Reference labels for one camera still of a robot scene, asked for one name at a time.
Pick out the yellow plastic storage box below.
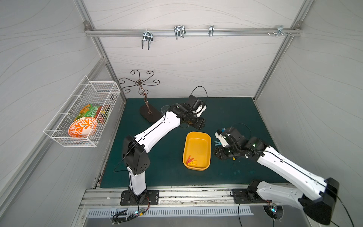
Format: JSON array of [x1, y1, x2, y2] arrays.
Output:
[[182, 131, 211, 171]]

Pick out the red clothespin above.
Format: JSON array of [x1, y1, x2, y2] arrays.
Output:
[[186, 157, 194, 164]]

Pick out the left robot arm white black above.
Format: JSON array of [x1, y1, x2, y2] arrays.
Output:
[[119, 95, 207, 201]]

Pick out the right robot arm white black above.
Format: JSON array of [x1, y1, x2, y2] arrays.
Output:
[[214, 127, 339, 225]]

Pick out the clear drinking glass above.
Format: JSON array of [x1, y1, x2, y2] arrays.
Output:
[[160, 105, 170, 112]]

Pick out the dark metal cup stand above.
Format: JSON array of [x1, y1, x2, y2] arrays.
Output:
[[118, 70, 162, 124]]

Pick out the metal double hook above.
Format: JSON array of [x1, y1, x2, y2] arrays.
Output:
[[174, 25, 186, 40], [141, 31, 154, 50]]

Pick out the small metal hook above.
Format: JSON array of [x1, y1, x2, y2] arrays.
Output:
[[208, 25, 214, 37]]

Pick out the green snack packet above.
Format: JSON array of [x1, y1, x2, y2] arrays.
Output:
[[74, 104, 111, 124]]

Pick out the orange patterned bowl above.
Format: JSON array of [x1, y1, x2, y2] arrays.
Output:
[[68, 117, 98, 138]]

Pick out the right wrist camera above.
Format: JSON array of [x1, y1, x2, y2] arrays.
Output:
[[215, 128, 229, 147]]

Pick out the right base black cable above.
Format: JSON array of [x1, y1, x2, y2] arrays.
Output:
[[230, 189, 244, 227]]

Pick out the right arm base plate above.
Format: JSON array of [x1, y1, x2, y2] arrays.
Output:
[[230, 188, 271, 204]]

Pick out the white slotted cable duct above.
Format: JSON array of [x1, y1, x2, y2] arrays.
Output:
[[87, 205, 253, 219]]

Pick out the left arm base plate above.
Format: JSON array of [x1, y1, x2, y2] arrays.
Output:
[[120, 189, 159, 206]]

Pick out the round floor cable port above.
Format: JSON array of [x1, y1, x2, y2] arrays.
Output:
[[263, 205, 284, 220]]

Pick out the white wire basket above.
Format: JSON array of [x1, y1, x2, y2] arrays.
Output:
[[43, 76, 120, 148]]

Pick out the left base cable bundle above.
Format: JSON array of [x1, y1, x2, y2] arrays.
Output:
[[109, 195, 151, 225]]

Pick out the metal crossbar rail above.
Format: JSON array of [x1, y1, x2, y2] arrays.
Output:
[[85, 26, 303, 38]]

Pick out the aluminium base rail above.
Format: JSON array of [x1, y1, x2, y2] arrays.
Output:
[[79, 183, 303, 208]]

